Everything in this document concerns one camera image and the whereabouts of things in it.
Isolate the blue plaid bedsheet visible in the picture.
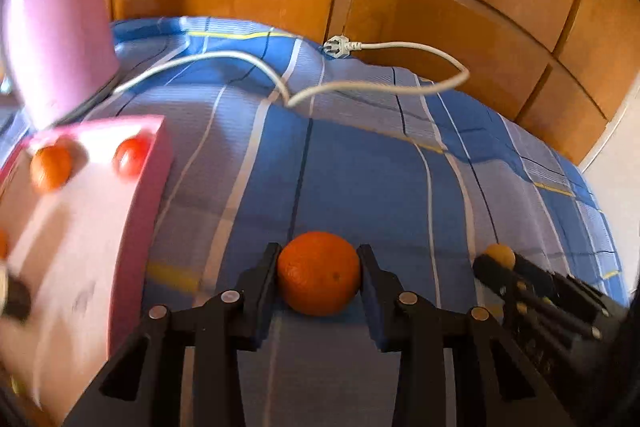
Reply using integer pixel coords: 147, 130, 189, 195
0, 17, 626, 427

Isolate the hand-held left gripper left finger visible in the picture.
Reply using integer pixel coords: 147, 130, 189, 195
62, 243, 281, 427

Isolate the red tomato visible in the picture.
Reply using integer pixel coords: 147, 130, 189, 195
113, 136, 152, 180

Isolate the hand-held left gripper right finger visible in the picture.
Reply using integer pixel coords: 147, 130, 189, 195
358, 244, 576, 427

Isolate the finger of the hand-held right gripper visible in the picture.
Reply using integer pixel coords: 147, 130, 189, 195
514, 253, 626, 315
472, 255, 602, 341

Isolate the pink electric kettle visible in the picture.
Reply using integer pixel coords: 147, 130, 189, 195
0, 0, 121, 130

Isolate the grey-topped black cylinder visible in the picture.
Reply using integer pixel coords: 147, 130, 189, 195
0, 274, 32, 323

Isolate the small yellow fruit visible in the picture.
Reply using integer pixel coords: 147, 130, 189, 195
482, 244, 517, 270

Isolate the pink-rimmed white tray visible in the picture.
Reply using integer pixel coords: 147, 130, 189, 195
0, 115, 174, 423

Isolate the white power cable with plug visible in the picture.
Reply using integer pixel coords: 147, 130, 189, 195
112, 35, 471, 108

